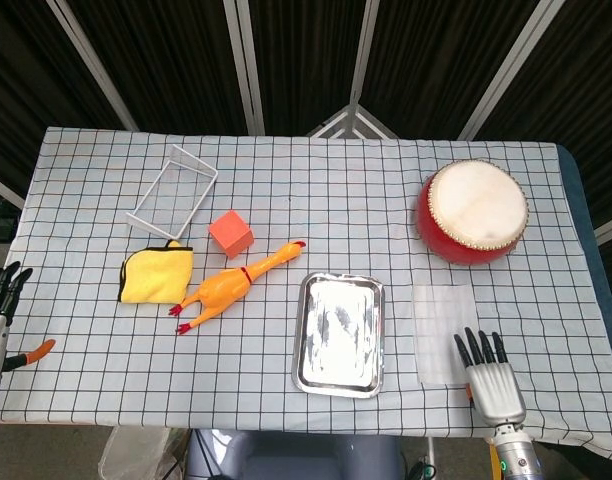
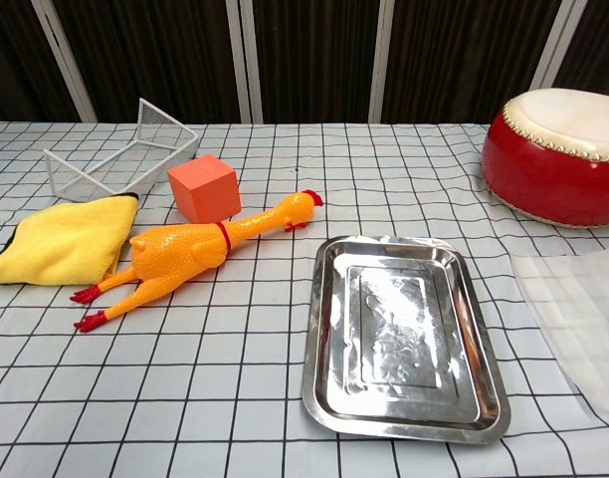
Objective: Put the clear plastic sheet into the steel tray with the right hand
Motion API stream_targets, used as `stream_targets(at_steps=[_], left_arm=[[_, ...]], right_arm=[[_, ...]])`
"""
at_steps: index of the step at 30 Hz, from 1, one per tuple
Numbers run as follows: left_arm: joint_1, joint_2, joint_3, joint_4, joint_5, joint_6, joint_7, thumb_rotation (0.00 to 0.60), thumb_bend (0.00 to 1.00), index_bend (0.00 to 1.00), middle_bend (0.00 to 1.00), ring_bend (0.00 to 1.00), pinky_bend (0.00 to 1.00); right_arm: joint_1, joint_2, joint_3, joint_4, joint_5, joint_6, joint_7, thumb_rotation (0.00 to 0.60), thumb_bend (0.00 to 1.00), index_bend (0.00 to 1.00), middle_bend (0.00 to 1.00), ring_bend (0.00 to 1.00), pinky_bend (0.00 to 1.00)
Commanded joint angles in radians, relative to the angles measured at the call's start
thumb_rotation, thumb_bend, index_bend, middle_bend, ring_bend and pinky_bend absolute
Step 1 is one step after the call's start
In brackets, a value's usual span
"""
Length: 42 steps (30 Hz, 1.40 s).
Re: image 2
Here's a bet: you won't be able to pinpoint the translucent white plastic sheet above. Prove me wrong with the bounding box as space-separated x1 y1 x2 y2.
510 251 609 430

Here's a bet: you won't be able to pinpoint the stainless steel tray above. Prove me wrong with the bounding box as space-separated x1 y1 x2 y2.
301 235 512 444

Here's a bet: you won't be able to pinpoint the orange cube block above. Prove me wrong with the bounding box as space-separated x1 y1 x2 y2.
166 153 243 225

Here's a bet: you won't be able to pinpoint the orange rubber chicken toy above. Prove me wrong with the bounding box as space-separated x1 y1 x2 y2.
69 188 324 334

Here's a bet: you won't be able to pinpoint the white black checked tablecloth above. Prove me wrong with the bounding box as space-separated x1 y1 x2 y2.
0 121 609 478

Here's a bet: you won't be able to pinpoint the dark folding screen white frames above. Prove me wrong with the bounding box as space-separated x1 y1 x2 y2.
0 0 609 125

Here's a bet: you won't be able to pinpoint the yellow microfibre cloth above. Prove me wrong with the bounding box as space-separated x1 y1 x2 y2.
0 191 140 287

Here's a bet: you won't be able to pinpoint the red drum with white skin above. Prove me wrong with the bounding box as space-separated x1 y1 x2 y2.
481 88 609 229

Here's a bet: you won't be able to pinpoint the white wire mesh basket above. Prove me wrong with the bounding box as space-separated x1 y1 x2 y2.
43 97 201 203

